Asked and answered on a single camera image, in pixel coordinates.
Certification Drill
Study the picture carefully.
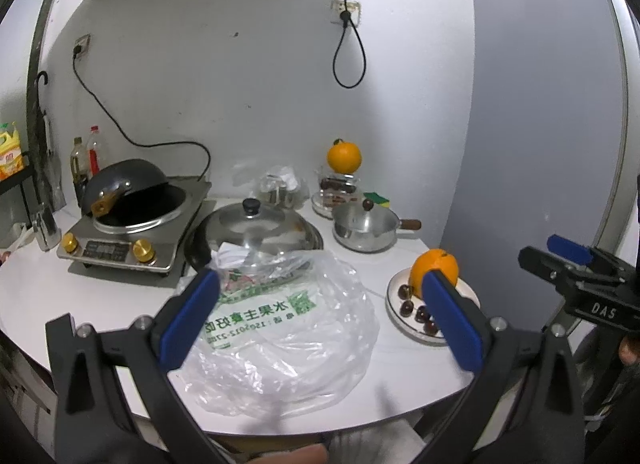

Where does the black wok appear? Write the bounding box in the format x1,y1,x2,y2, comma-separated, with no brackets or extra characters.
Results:
80,158,168,227

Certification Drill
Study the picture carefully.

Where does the crumpled clear bag with tins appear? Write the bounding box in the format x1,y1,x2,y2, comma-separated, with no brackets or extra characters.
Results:
231,160,310,210

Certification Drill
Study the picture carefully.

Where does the black power cable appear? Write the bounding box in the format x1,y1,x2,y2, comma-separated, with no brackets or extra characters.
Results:
71,46,213,182

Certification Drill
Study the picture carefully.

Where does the clear plastic bag, green print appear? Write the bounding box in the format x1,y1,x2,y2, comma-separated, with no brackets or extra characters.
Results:
177,244,380,418

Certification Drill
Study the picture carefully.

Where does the red capped sauce bottle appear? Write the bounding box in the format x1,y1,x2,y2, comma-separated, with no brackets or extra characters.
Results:
87,125,108,176

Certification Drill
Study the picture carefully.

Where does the lone dark cherry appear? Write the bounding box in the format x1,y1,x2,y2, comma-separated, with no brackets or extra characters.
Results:
399,300,414,318

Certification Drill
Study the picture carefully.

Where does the fingertip at bottom edge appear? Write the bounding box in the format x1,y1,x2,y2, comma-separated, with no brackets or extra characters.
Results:
247,444,329,464

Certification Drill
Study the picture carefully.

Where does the large pan with glass lid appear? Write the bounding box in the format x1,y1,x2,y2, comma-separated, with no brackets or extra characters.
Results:
183,198,324,270

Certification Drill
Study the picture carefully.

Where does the green yellow sponge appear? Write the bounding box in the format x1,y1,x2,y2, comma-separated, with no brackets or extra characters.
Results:
363,192,390,208

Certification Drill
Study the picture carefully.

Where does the white round plate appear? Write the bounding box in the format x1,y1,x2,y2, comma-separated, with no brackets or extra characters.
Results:
385,267,483,345

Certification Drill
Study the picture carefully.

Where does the wall socket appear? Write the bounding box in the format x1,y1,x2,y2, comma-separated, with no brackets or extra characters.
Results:
330,0,362,26
73,34,91,59

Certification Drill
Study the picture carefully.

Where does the wall socket left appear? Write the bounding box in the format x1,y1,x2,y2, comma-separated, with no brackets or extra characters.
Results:
73,34,91,59

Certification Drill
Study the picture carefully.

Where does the hanging black cable loop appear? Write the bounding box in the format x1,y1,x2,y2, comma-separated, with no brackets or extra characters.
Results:
332,0,368,90

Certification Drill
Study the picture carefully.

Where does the yellow detergent bottle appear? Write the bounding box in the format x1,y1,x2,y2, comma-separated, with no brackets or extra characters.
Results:
0,122,25,181

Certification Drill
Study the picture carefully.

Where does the small steel saucepan with lid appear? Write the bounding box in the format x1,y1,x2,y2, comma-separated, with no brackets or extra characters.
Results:
332,198,422,254

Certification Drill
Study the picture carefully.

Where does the oil bottle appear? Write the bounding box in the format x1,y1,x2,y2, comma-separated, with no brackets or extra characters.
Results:
70,137,90,200

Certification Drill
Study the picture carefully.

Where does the steel induction cooker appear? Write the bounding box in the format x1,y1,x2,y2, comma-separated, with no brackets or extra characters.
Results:
56,177,210,274

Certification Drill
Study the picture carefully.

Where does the orange on white plate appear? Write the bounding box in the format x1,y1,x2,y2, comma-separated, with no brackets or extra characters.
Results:
408,248,459,296

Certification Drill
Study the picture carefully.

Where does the steel cup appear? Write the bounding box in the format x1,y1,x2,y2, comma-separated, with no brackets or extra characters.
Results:
32,204,62,252

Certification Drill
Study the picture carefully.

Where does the wall socket centre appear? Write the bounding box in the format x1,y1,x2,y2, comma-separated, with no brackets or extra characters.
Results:
330,0,362,26

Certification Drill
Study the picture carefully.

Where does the orange on glass jar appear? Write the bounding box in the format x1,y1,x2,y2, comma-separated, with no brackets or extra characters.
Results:
326,139,362,175

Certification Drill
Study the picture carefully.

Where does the black umbrella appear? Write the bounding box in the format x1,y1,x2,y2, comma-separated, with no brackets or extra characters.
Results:
34,70,66,212

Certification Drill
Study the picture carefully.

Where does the glass jar with fruit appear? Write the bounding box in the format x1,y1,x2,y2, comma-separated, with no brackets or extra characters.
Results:
310,166,363,219

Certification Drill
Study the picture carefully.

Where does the hand holding right gripper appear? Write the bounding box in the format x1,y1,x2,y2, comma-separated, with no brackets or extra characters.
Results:
618,336,640,366

